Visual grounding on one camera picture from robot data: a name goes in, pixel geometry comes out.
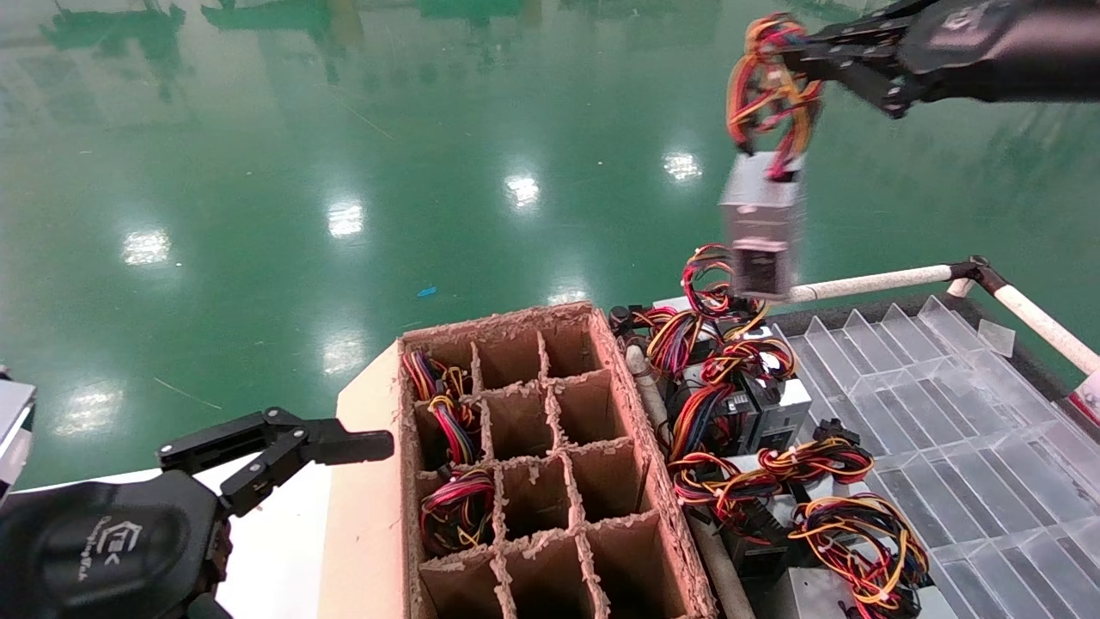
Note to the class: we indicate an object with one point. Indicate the clear acrylic divider tray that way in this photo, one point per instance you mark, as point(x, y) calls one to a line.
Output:
point(945, 430)

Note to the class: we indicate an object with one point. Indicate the white side cart rail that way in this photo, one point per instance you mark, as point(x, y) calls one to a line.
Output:
point(1044, 325)

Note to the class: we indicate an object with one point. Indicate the red and white label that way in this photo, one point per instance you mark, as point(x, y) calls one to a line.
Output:
point(1087, 400)

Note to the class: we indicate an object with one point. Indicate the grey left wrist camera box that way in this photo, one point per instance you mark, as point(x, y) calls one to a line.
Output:
point(13, 430)

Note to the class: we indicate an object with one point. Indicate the white long cart rail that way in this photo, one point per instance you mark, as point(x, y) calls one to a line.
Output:
point(859, 282)

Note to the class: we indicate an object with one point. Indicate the black rail corner joint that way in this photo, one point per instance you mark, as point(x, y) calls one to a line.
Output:
point(980, 273)

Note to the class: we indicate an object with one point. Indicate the white cart leg stub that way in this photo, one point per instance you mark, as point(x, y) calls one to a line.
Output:
point(958, 289)

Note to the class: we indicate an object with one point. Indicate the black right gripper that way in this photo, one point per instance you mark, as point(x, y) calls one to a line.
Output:
point(997, 52)

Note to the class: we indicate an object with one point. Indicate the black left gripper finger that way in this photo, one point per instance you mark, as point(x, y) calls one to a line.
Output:
point(352, 447)

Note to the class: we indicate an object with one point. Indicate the small clear acrylic piece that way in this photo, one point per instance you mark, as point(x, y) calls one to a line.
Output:
point(997, 337)

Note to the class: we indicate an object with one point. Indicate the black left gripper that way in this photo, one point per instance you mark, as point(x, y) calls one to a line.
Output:
point(94, 550)

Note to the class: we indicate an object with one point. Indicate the brown cardboard divider box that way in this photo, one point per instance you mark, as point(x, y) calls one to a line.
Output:
point(369, 516)

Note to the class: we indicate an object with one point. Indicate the black pipe end knob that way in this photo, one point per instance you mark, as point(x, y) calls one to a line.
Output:
point(619, 320)

